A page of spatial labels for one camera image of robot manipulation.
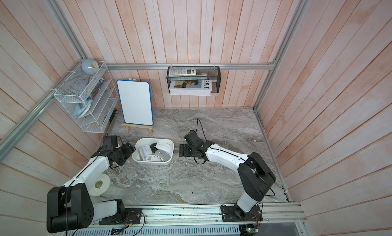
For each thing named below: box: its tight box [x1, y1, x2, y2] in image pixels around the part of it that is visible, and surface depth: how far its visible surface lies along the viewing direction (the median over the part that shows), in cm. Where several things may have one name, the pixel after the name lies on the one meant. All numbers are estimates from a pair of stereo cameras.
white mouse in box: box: [138, 143, 153, 161], surface depth 95 cm
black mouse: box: [150, 142, 159, 154], surface depth 97 cm
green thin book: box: [166, 73, 208, 81], surface depth 90 cm
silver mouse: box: [154, 149, 171, 162], surface depth 93 cm
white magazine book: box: [168, 79, 213, 97], surface depth 96 cm
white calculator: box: [168, 68, 197, 77], surface depth 92 cm
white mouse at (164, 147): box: [155, 141, 174, 154], surface depth 96 cm
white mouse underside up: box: [144, 154, 166, 162], surface depth 92 cm
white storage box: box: [131, 137, 175, 166], surface depth 95 cm
